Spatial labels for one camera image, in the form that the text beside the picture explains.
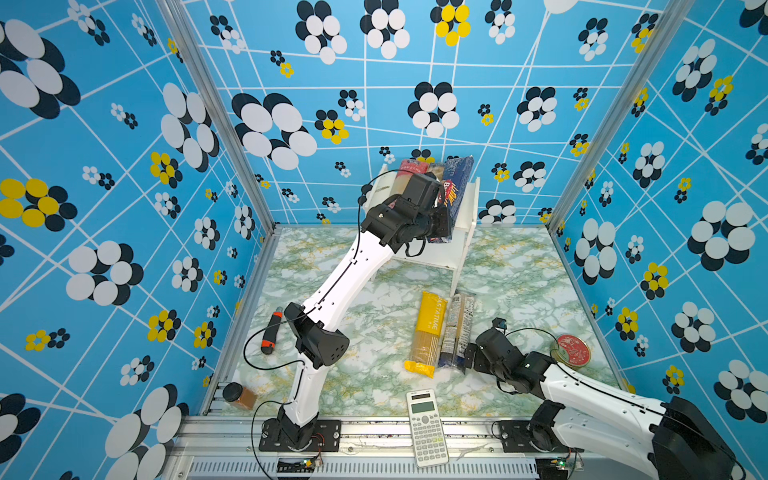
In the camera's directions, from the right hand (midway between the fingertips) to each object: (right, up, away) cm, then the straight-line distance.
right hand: (478, 355), depth 86 cm
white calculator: (-16, -14, -12) cm, 25 cm away
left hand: (-10, +38, -13) cm, 42 cm away
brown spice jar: (-63, -8, -9) cm, 64 cm away
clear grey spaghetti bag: (-5, +6, +2) cm, 8 cm away
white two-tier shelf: (-8, +30, +2) cm, 31 cm away
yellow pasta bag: (-16, +2, -2) cm, 16 cm away
